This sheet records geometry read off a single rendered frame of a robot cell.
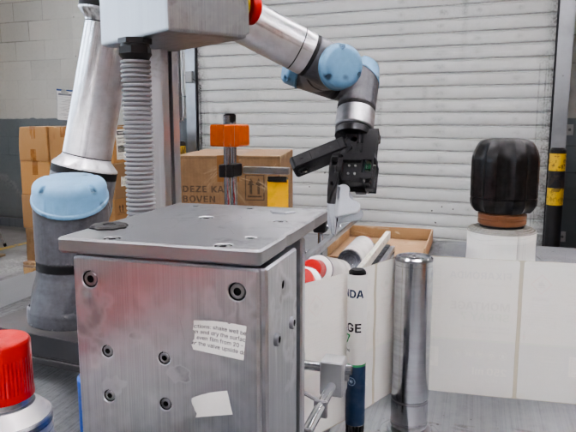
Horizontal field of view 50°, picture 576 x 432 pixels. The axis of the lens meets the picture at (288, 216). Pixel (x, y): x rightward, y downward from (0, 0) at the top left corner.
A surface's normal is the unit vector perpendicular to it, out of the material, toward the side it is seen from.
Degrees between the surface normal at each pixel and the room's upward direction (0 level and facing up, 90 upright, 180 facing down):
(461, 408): 0
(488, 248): 90
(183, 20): 90
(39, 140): 90
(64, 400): 0
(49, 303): 73
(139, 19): 90
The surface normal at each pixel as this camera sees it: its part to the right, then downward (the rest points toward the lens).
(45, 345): -0.40, 0.15
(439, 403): 0.00, -0.99
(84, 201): 0.66, 0.08
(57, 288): -0.06, -0.14
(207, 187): -0.10, 0.15
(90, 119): 0.22, 0.15
